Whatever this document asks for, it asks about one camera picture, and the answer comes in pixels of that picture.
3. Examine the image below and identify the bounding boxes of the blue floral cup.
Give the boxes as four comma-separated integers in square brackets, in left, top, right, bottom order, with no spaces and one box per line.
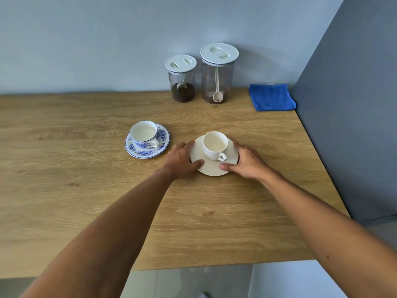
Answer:
[129,120,160,149]

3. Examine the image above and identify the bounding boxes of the folded blue cloth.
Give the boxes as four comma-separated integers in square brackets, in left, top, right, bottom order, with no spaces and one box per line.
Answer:
[248,84,297,112]

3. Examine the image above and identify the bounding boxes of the grey cabinet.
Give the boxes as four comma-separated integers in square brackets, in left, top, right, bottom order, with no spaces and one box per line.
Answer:
[291,0,397,227]

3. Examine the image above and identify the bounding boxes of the person's left forearm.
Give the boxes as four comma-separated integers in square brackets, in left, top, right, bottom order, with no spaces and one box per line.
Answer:
[20,167,180,298]

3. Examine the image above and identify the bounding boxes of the short clear jar white lid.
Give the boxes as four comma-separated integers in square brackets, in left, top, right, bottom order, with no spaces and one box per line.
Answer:
[165,54,197,103]

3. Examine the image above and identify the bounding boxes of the blue floral saucer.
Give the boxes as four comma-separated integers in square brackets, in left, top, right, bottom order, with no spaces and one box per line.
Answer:
[125,123,171,159]

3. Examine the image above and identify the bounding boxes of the long white scoop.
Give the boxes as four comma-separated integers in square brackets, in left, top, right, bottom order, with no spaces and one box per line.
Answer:
[212,67,224,103]

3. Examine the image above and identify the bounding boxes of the person's right forearm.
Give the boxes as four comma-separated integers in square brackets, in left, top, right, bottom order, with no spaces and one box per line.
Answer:
[260,171,397,298]

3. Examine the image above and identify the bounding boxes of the tall clear jar white lid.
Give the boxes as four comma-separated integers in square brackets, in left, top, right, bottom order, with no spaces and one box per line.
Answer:
[200,43,239,105]

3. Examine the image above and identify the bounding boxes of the plain white saucer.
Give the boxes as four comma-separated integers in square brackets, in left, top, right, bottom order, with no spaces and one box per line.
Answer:
[189,135,240,177]

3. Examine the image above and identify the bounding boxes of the person's right hand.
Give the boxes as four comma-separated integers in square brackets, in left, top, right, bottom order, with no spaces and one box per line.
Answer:
[219,141,277,184]

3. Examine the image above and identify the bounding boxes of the plain white cup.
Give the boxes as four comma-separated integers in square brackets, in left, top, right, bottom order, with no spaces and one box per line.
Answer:
[202,131,229,162]

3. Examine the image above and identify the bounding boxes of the person's left hand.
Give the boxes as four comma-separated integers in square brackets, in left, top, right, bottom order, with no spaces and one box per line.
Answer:
[163,141,205,180]

